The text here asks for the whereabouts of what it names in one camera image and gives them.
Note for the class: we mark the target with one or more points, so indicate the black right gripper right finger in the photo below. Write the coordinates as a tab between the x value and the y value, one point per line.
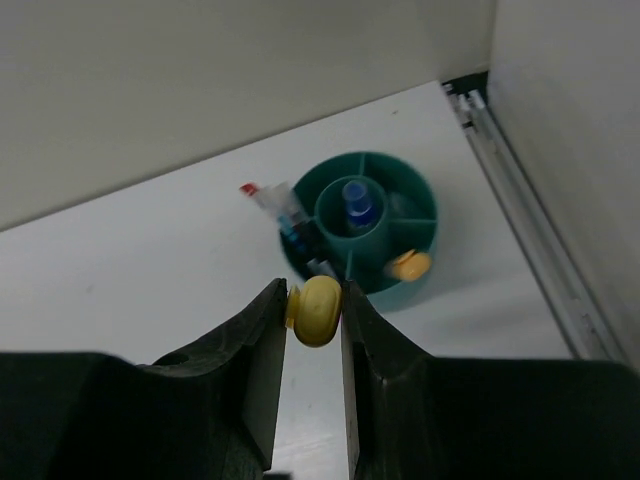
412	415

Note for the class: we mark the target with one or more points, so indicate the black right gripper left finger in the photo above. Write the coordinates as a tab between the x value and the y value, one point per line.
207	410

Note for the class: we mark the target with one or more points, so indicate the yellow pastel highlighter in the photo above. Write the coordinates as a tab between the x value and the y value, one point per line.
313	311

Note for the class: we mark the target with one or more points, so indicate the orange pastel highlighter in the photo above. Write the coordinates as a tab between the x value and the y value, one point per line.
410	266

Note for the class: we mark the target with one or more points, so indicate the blue gel pen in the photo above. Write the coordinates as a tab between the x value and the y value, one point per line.
291	228

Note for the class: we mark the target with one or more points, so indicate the red gel pen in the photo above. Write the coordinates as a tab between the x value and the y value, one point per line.
276	200

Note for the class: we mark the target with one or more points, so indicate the teal round compartment container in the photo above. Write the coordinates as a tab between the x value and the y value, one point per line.
403	217

